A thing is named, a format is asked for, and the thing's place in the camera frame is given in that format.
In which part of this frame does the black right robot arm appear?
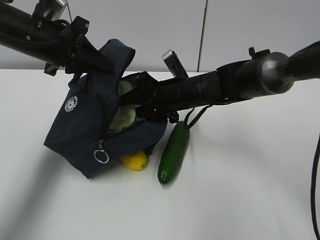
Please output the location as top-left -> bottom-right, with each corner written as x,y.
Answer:
120,41 -> 320,123

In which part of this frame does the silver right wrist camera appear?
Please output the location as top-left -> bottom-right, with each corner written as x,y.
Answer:
162,49 -> 189,78

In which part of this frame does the green lidded glass container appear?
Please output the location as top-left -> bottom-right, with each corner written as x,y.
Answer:
108,80 -> 136,134

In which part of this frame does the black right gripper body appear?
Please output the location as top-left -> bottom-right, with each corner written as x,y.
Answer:
120,71 -> 179,124

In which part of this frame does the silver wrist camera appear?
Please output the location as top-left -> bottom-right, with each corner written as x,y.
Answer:
31,0 -> 68,21
162,49 -> 189,78

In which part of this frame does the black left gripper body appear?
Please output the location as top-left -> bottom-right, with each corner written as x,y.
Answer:
44,16 -> 90,76

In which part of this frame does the dark navy lunch bag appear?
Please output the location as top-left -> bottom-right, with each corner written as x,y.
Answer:
43,39 -> 168,179

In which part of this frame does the dark blue cable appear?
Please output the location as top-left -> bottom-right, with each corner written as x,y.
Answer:
183,104 -> 320,240

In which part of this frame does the green cucumber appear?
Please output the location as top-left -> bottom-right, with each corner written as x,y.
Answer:
157,121 -> 190,185

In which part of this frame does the yellow lemon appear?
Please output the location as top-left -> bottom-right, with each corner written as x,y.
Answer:
119,150 -> 148,171

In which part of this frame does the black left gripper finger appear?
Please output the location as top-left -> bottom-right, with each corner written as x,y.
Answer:
65,34 -> 115,74

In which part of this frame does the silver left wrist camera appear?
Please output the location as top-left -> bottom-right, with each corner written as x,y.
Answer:
31,0 -> 68,21

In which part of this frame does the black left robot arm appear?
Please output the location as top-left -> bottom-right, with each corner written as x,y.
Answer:
0,0 -> 115,76

